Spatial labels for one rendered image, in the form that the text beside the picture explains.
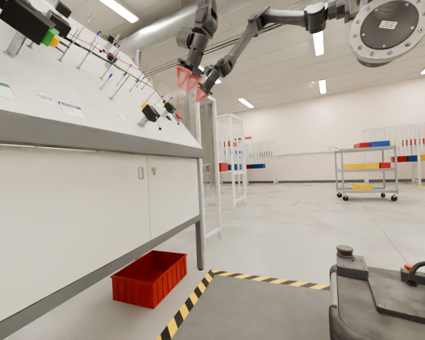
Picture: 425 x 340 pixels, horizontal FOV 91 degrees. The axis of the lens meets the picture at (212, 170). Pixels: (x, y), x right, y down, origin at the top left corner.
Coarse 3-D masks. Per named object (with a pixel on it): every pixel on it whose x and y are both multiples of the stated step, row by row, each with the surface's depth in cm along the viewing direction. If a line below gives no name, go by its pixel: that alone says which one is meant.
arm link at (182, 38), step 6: (198, 12) 73; (204, 12) 73; (198, 18) 73; (204, 18) 73; (198, 24) 74; (180, 30) 81; (186, 30) 80; (192, 30) 78; (198, 30) 77; (204, 30) 76; (180, 36) 80; (186, 36) 78; (210, 36) 79; (180, 42) 81; (186, 42) 79; (186, 48) 82
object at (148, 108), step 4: (144, 108) 91; (148, 108) 91; (152, 108) 92; (144, 112) 91; (148, 112) 91; (152, 112) 90; (156, 112) 92; (144, 116) 93; (148, 116) 91; (152, 116) 90; (156, 116) 92; (160, 116) 94; (144, 120) 93; (148, 120) 91; (152, 120) 93; (156, 120) 94; (140, 124) 94; (144, 124) 95; (160, 128) 91
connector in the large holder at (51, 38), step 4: (48, 32) 58; (52, 32) 59; (56, 32) 61; (48, 36) 59; (52, 36) 59; (56, 36) 61; (44, 40) 59; (48, 40) 59; (52, 40) 60; (56, 40) 60; (44, 44) 59; (48, 44) 60; (52, 44) 60; (56, 44) 61
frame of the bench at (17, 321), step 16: (192, 224) 136; (160, 240) 102; (128, 256) 82; (96, 272) 69; (112, 272) 75; (64, 288) 59; (80, 288) 63; (32, 304) 52; (48, 304) 55; (16, 320) 49; (32, 320) 52; (0, 336) 46
